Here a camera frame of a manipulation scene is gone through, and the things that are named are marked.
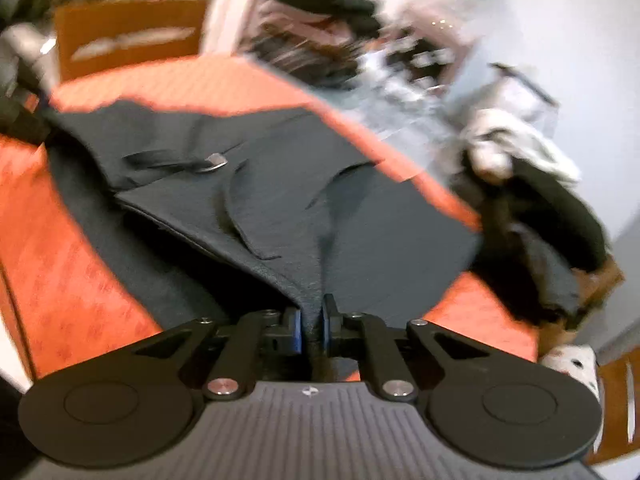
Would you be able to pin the dark grey trousers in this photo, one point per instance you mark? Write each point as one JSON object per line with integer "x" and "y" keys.
{"x": 201, "y": 215}

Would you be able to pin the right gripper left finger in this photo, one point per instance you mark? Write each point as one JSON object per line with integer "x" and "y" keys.
{"x": 270, "y": 335}

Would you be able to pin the orange patterned table mat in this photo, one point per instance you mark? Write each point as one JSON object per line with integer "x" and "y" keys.
{"x": 60, "y": 303}

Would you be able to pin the checkered tablecloth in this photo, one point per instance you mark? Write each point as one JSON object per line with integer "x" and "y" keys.
{"x": 408, "y": 118}

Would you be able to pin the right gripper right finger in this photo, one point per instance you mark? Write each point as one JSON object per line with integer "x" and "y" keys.
{"x": 366, "y": 339}

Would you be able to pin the cream white sweater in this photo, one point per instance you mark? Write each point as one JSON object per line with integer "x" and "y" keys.
{"x": 494, "y": 137}

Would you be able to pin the wooden chair left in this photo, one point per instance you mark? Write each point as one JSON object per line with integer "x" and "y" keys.
{"x": 97, "y": 35}

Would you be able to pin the maroon white folded garment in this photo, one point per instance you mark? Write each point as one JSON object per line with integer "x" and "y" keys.
{"x": 322, "y": 32}

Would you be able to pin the grey plaid folded garment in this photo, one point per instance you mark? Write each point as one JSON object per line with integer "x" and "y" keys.
{"x": 318, "y": 67}

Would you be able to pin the black folded garment top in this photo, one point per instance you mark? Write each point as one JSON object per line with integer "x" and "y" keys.
{"x": 359, "y": 15}

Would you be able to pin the pink water dispenser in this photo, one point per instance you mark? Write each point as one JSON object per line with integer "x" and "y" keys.
{"x": 430, "y": 41}

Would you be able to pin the cardboard box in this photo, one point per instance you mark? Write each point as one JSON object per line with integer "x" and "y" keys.
{"x": 594, "y": 290}

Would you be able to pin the black garment right pile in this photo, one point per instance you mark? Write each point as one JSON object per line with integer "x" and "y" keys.
{"x": 536, "y": 234}

